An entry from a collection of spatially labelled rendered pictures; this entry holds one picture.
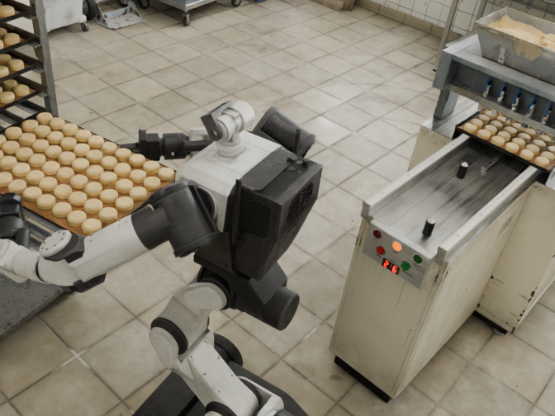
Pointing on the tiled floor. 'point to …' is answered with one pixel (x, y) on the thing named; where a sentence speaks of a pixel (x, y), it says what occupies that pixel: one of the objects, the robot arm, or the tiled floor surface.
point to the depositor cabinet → (536, 246)
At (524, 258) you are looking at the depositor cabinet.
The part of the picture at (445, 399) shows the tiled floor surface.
